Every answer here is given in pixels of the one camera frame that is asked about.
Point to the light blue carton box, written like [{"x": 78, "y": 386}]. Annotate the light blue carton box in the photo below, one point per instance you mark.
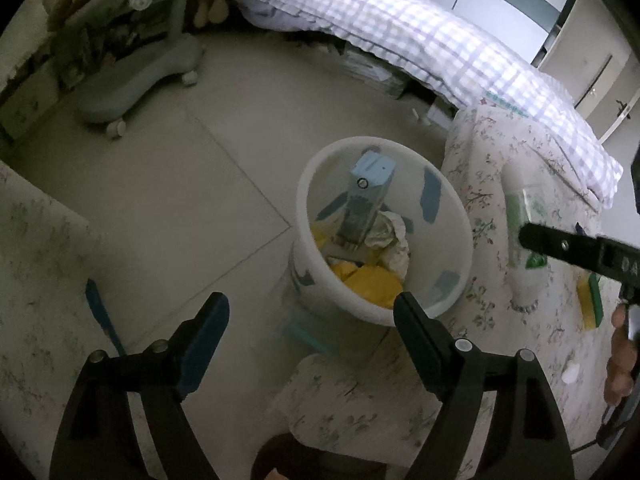
[{"x": 367, "y": 195}]

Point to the grey wheeled chair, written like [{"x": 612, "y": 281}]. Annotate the grey wheeled chair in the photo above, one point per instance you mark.
[{"x": 130, "y": 75}]

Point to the floral bedsheet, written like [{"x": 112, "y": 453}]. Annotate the floral bedsheet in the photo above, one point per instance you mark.
[{"x": 480, "y": 360}]

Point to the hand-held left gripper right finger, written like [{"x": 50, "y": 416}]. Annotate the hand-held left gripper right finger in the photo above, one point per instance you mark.
[{"x": 415, "y": 340}]

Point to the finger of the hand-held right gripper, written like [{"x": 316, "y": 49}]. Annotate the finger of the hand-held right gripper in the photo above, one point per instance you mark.
[{"x": 560, "y": 246}]

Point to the white paper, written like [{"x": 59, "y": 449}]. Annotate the white paper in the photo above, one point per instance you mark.
[{"x": 387, "y": 240}]

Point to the floral fabric cover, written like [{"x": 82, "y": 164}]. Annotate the floral fabric cover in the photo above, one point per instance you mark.
[{"x": 40, "y": 285}]

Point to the white plastic waste bin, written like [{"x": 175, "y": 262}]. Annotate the white plastic waste bin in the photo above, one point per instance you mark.
[{"x": 310, "y": 195}]

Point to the teal plastic object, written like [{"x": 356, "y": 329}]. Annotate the teal plastic object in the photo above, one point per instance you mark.
[{"x": 307, "y": 337}]

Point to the white bottle green label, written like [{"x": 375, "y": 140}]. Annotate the white bottle green label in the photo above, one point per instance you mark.
[{"x": 525, "y": 285}]

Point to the torn yellow paper bag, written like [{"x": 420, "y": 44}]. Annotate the torn yellow paper bag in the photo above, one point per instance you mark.
[{"x": 375, "y": 282}]

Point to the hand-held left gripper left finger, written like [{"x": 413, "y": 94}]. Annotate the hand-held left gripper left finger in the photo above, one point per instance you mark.
[{"x": 205, "y": 350}]

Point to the white door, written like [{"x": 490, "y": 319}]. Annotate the white door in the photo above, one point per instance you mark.
[{"x": 590, "y": 75}]

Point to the person's right hand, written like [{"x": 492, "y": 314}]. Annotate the person's right hand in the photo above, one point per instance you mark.
[{"x": 620, "y": 360}]

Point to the stack of books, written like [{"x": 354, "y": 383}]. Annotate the stack of books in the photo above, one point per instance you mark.
[{"x": 372, "y": 70}]

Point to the checked purple white quilt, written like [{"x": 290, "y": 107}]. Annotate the checked purple white quilt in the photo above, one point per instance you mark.
[{"x": 400, "y": 25}]

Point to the dark brown round object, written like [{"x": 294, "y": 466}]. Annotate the dark brown round object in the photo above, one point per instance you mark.
[{"x": 310, "y": 460}]

